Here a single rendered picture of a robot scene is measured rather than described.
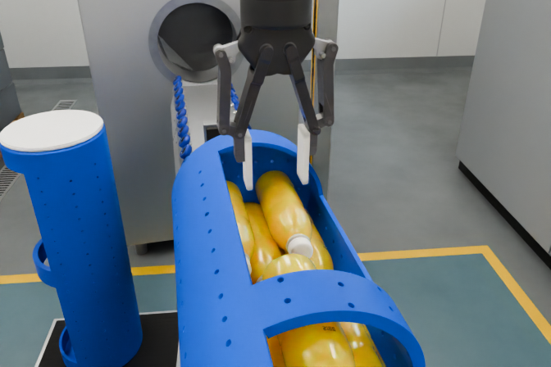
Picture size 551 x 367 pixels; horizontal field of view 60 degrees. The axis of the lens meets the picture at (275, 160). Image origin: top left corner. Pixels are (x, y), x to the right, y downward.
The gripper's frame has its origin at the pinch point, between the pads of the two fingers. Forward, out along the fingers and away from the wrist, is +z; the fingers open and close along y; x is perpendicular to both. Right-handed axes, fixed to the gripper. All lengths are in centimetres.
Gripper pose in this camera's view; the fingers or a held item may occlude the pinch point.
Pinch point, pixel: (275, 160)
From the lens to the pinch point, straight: 58.5
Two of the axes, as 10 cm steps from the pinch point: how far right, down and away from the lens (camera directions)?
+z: 0.0, 8.8, 4.7
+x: 2.1, 4.6, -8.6
